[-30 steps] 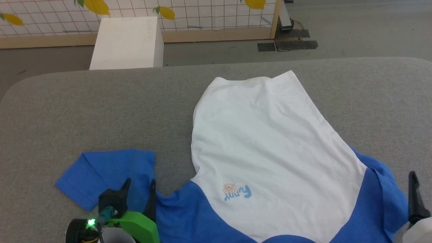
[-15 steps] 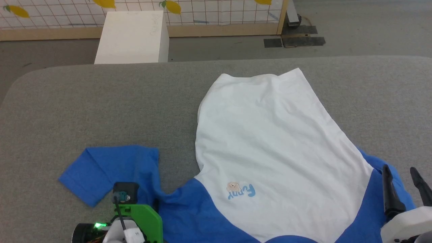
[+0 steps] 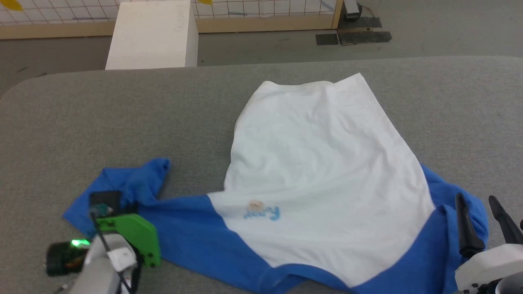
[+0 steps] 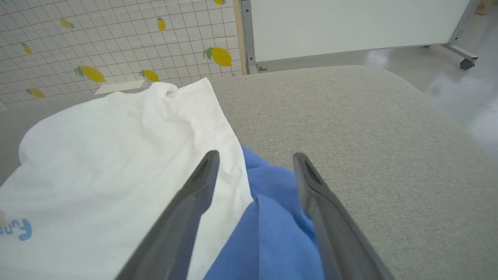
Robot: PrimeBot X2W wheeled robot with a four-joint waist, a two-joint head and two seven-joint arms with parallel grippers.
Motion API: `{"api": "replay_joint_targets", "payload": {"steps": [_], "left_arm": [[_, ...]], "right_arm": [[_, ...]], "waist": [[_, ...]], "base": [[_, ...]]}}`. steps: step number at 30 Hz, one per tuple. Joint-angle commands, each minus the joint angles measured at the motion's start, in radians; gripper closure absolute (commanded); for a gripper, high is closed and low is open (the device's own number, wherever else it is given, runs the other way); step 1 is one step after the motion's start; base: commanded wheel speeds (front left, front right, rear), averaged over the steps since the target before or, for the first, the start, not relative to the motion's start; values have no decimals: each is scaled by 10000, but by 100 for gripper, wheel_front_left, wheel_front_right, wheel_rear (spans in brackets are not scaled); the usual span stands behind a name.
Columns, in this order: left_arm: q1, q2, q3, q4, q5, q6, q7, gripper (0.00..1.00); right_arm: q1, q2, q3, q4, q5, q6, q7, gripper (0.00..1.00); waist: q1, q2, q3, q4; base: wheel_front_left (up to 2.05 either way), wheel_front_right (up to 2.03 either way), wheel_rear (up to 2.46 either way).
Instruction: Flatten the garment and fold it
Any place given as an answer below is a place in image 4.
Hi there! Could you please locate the blue and white garment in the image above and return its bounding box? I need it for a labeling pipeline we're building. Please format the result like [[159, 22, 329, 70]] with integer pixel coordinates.
[[0, 78, 326, 280]]

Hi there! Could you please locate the white board on metal stand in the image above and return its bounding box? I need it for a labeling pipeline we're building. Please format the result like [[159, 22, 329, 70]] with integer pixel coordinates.
[[240, 0, 480, 75]]

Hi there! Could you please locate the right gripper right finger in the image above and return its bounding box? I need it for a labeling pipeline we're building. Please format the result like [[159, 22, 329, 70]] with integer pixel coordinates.
[[293, 152, 394, 280]]

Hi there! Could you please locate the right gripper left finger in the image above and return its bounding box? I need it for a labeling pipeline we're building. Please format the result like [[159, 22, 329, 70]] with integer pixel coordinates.
[[115, 150, 221, 280]]

